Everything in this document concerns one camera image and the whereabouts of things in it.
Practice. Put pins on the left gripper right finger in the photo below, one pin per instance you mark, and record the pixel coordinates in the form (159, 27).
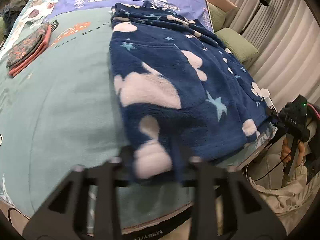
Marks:
(226, 206)

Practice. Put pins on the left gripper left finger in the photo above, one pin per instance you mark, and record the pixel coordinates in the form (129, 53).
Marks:
(63, 215)

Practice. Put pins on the navy fleece mickey pajama top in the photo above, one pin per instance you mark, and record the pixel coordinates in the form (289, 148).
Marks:
(179, 86)

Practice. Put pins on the pile of dark clothes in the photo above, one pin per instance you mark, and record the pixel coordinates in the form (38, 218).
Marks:
(11, 13)

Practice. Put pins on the person's right hand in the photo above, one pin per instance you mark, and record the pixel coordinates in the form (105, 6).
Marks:
(286, 150)

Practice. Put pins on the white power adapter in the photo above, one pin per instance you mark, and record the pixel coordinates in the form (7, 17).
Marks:
(267, 98)

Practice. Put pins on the beige padded jacket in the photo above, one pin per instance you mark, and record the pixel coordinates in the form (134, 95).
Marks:
(289, 198)

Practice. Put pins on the beige curtain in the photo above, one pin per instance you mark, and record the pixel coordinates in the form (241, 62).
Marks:
(286, 34)

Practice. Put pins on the green pillow near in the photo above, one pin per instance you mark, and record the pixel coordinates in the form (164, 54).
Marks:
(241, 48)

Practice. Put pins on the green pillow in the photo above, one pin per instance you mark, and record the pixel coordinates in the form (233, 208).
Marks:
(217, 17)
(241, 48)

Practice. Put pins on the black floor lamp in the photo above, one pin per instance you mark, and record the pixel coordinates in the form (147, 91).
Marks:
(261, 2)

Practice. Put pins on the green pillow far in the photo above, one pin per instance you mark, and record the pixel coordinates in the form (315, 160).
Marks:
(217, 17)

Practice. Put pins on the peach pink pillow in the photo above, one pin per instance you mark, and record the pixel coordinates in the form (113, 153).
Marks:
(224, 5)

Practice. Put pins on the folded floral pink cloth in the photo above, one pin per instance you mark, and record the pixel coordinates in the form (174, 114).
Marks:
(26, 51)

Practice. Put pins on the white patterned baby cloth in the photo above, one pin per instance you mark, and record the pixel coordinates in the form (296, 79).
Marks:
(35, 11)

